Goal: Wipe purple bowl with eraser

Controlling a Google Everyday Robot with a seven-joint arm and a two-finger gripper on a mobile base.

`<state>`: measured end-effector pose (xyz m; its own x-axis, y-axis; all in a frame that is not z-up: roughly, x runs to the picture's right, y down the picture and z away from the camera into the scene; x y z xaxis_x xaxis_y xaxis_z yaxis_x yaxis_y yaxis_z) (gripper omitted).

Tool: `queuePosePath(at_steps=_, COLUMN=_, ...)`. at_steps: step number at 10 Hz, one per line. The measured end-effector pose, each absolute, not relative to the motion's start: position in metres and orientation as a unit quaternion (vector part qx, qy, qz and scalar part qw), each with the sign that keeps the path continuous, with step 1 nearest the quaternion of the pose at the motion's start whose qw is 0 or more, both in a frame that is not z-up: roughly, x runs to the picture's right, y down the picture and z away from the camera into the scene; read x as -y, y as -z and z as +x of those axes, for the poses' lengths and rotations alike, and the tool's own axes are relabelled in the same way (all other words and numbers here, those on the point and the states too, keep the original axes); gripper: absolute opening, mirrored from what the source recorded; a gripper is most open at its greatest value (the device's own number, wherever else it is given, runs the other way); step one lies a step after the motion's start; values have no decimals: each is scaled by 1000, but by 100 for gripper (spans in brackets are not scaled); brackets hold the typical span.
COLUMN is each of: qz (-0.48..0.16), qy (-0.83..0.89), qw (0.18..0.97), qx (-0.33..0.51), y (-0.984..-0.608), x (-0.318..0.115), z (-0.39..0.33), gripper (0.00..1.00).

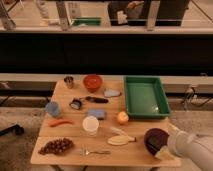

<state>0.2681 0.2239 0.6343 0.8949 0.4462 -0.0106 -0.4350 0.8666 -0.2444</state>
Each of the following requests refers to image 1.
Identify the black handled brush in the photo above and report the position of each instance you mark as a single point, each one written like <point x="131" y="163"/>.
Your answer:
<point x="96" y="99"/>

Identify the green box behind glass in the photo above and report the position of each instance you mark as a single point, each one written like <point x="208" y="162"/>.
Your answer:
<point x="88" y="21"/>

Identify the silver fork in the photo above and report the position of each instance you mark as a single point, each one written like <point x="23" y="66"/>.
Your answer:
<point x="85" y="152"/>

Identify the bunch of brown grapes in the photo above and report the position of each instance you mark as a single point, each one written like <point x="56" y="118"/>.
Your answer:
<point x="57" y="146"/>

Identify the orange apple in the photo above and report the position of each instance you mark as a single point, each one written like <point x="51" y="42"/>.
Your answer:
<point x="122" y="118"/>

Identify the grey cloth piece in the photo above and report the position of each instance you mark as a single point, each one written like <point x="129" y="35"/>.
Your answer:
<point x="108" y="93"/>

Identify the small metal cup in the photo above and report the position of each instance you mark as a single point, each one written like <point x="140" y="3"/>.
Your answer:
<point x="69" y="81"/>

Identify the white plastic cup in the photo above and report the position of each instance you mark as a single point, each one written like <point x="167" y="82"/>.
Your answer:
<point x="90" y="124"/>

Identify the blue sponge block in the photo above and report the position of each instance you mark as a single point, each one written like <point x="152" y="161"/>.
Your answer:
<point x="100" y="114"/>

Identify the peeled banana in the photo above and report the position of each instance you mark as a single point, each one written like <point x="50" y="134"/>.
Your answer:
<point x="121" y="137"/>

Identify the red bowl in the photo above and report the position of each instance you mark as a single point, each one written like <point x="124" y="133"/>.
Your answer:
<point x="92" y="82"/>

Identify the black metal measuring cup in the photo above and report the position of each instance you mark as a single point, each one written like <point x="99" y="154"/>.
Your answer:
<point x="76" y="103"/>

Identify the green plastic tray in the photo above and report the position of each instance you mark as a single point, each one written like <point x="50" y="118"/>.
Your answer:
<point x="145" y="98"/>

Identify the blue plastic cup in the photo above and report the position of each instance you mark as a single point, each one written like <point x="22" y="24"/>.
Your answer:
<point x="53" y="109"/>

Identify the yellow eraser sponge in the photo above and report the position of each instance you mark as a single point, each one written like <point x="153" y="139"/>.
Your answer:
<point x="164" y="154"/>

